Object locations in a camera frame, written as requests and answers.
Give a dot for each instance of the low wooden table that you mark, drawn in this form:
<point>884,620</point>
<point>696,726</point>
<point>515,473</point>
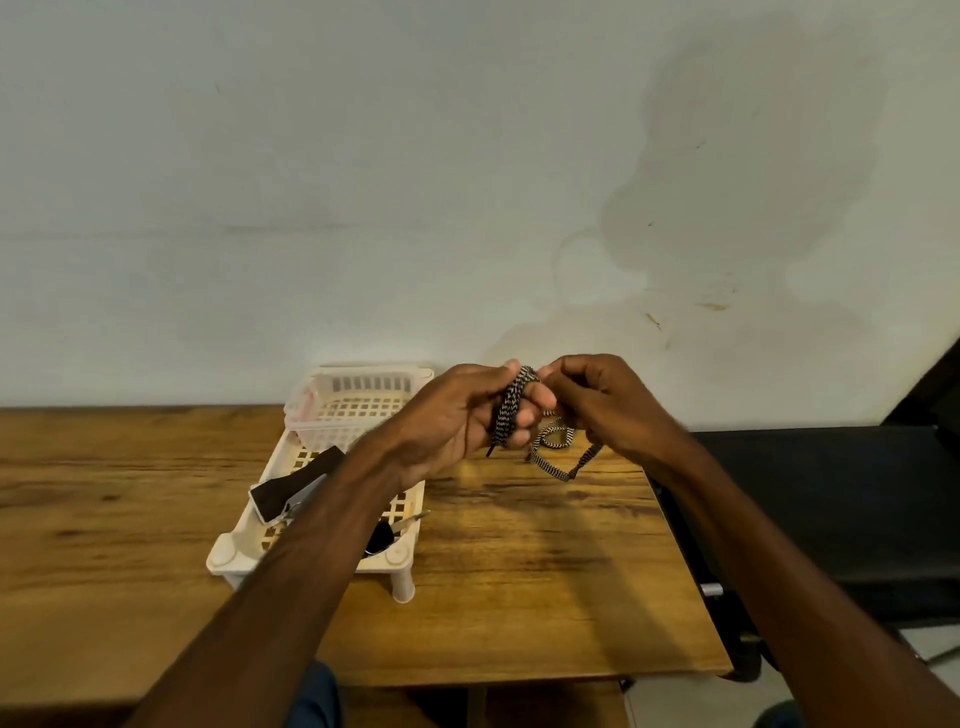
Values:
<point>90,510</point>

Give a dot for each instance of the large white plastic tray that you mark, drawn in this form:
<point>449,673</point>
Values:
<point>233,552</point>

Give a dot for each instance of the small black white object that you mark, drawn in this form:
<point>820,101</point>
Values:
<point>380,536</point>

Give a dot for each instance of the person's left hand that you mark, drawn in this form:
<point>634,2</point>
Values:
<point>450,423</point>

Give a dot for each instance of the small white plastic basket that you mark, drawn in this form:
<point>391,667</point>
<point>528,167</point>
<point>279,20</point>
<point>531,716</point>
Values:
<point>323,405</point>

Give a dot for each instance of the black shoe rack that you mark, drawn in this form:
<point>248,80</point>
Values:
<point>840,503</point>

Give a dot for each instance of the person's right forearm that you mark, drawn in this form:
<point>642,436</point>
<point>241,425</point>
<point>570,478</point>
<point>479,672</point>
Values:
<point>810,600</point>

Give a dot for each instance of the dark door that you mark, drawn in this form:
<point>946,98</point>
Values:
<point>930,390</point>

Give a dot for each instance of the person's left forearm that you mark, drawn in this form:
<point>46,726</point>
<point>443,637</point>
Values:
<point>255,615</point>

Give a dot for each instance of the person's right hand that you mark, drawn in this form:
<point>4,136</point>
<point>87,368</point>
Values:
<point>615,408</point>

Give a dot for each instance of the person's blue shorts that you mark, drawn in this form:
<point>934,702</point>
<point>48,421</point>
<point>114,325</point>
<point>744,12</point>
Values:
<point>315,698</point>

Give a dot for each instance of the black white patterned shoelace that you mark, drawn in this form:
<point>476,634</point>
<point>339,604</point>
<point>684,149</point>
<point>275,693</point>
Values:
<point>510,408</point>

